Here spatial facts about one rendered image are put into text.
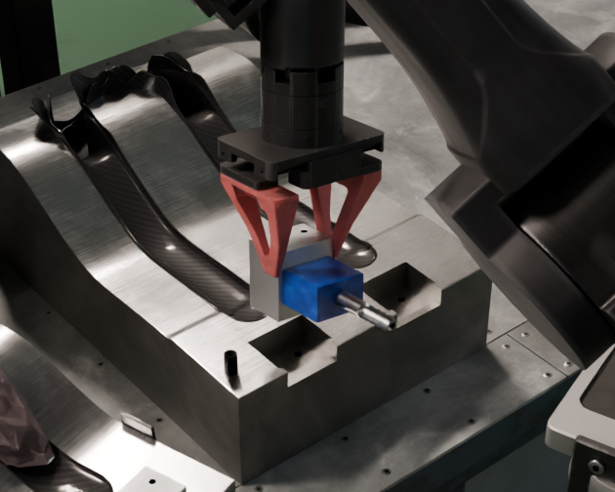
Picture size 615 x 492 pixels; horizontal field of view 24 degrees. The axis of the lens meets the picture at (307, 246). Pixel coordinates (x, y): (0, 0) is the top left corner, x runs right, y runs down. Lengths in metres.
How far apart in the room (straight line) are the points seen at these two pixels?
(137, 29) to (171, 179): 2.21
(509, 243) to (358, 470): 0.55
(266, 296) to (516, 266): 0.48
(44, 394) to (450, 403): 0.33
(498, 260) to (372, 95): 1.00
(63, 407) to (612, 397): 0.43
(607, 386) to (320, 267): 0.27
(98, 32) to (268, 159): 2.50
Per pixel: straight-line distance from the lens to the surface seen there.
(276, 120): 0.96
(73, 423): 1.06
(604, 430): 0.80
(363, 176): 0.99
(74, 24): 3.47
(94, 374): 1.20
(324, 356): 1.10
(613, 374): 0.84
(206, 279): 1.15
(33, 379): 1.07
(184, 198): 1.23
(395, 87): 1.57
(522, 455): 1.33
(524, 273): 0.57
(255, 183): 0.96
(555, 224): 0.57
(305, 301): 1.00
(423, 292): 1.15
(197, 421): 1.11
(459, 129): 0.56
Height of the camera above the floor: 1.58
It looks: 36 degrees down
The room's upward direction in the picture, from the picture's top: straight up
